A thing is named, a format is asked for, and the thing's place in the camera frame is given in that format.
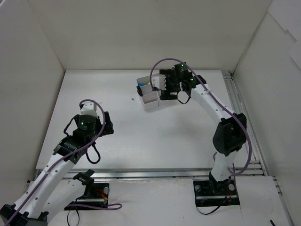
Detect black handled scissors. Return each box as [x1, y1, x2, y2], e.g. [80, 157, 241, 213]
[136, 86, 143, 97]

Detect grey white eraser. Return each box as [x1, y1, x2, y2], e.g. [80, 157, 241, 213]
[145, 99, 157, 104]

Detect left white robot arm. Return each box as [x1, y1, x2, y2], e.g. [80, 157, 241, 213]
[0, 112, 114, 226]

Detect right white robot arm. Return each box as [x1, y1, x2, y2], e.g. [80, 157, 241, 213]
[151, 63, 246, 194]

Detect white left compartment organizer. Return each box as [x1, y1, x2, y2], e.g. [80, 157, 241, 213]
[136, 76, 159, 111]

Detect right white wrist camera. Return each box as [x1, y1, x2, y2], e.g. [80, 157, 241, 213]
[151, 74, 166, 90]

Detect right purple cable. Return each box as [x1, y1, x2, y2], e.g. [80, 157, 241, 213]
[149, 57, 252, 186]

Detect aluminium right rail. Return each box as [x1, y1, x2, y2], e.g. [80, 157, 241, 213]
[222, 71, 268, 176]

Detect aluminium rail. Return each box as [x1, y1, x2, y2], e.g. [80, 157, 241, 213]
[222, 71, 268, 176]
[63, 161, 266, 180]

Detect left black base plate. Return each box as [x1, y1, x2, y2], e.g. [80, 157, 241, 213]
[64, 182, 110, 210]

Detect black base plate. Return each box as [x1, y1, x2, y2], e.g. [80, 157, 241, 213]
[64, 182, 110, 210]
[193, 179, 240, 207]

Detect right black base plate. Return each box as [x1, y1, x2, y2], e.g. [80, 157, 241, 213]
[193, 179, 240, 207]

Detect aluminium front rail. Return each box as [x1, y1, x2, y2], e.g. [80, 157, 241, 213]
[63, 161, 266, 180]

